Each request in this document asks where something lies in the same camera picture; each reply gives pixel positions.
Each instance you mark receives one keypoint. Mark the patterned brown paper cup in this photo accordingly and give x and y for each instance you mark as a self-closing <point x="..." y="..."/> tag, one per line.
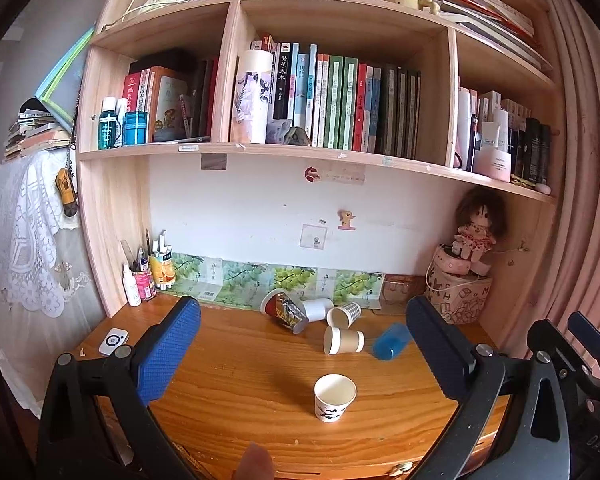
<point x="347" y="313"/>

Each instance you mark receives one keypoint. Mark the white spray bottle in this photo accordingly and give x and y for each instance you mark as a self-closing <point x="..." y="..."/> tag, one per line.
<point x="131" y="287"/>

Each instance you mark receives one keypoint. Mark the clear wall hook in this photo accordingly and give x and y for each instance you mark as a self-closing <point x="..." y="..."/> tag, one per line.
<point x="314" y="236"/>

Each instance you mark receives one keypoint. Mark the row of green and blue books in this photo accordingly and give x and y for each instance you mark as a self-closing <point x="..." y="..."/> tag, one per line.
<point x="350" y="105"/>

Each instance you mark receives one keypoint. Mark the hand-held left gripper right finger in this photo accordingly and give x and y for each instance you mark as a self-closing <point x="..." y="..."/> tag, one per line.
<point x="437" y="345"/>

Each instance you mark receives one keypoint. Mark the yellow printed can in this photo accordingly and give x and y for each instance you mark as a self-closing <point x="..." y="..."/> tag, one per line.
<point x="162" y="272"/>

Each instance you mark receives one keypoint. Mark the large red printed cup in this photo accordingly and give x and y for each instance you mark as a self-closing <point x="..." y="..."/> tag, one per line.
<point x="282" y="310"/>

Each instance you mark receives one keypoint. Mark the yellow bear wall hook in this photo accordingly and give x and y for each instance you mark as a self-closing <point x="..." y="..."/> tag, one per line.
<point x="346" y="218"/>

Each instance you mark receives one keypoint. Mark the pink egg-shaped sponge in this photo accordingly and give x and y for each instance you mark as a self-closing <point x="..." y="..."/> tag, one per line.
<point x="543" y="188"/>

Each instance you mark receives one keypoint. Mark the white panda paper cup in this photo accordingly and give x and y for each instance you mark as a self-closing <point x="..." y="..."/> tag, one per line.
<point x="332" y="405"/>

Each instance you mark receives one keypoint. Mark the stack of magazines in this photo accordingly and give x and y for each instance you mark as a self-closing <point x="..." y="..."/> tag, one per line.
<point x="480" y="10"/>

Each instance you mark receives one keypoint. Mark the clear ruler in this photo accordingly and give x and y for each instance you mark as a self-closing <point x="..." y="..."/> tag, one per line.
<point x="128" y="255"/>

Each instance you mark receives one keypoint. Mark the row of black bottles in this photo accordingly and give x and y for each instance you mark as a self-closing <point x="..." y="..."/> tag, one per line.
<point x="536" y="150"/>

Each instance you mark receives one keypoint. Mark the white tube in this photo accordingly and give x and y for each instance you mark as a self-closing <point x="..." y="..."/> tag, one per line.
<point x="494" y="132"/>

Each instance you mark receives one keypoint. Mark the red mushroom sticker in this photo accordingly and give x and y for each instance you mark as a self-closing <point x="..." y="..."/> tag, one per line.
<point x="312" y="173"/>

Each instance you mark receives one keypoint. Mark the brown-haired rag doll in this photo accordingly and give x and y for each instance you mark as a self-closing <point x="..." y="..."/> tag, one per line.
<point x="480" y="225"/>

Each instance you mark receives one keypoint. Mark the yellow plush toy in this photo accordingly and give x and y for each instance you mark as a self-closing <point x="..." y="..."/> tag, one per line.
<point x="412" y="2"/>

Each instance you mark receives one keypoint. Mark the teal bottle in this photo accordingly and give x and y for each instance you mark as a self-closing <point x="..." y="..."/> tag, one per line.
<point x="108" y="127"/>

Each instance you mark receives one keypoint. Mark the small white round-button device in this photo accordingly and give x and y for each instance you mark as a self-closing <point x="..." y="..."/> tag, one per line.
<point x="114" y="342"/>

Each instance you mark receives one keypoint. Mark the person's left hand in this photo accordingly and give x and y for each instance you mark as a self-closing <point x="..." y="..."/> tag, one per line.
<point x="253" y="465"/>

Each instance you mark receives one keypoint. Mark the green-framed board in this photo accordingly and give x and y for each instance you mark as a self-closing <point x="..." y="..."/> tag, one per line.
<point x="62" y="72"/>

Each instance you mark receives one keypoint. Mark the row of cosmetic boxes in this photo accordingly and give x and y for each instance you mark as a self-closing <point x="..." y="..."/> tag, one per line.
<point x="485" y="110"/>

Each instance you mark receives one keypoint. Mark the row of grape-printed boxes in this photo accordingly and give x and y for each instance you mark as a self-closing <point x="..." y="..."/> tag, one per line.
<point x="290" y="280"/>

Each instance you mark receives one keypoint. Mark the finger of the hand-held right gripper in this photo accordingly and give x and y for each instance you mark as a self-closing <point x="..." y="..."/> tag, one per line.
<point x="592" y="335"/>

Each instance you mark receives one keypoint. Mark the pink pen holder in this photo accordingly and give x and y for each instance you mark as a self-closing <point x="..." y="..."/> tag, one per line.
<point x="144" y="285"/>

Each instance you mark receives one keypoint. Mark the white lace cloth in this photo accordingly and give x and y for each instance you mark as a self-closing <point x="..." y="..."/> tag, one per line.
<point x="25" y="240"/>

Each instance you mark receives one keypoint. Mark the white cream jar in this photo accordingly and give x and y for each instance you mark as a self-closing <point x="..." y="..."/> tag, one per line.
<point x="492" y="165"/>

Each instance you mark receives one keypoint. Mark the pink curtain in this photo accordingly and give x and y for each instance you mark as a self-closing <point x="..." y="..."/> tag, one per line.
<point x="590" y="185"/>

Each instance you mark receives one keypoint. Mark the plain white paper cup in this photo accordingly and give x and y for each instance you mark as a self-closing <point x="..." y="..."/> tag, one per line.
<point x="319" y="307"/>

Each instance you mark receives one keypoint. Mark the row of red and dark books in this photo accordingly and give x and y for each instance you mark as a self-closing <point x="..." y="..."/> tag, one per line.
<point x="175" y="100"/>

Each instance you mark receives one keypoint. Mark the wooden bookshelf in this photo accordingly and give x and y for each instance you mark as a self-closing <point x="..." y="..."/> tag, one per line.
<point x="115" y="200"/>

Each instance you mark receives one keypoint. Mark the white letter-printed basket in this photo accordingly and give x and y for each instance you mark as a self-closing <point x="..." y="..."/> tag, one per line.
<point x="467" y="300"/>

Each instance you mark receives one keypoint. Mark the blue plastic cup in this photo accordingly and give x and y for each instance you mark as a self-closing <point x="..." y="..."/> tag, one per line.
<point x="392" y="341"/>

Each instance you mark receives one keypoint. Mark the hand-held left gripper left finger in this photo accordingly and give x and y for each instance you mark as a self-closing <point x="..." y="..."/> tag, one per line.
<point x="167" y="347"/>

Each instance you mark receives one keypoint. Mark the stack of worn books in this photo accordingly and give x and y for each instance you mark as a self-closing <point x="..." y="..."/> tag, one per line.
<point x="35" y="135"/>

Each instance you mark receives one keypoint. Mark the white printed paper roll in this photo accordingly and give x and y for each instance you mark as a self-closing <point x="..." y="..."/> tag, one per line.
<point x="250" y="100"/>

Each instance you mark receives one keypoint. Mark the blue glass jar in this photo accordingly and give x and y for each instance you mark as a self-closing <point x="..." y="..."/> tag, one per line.
<point x="135" y="129"/>

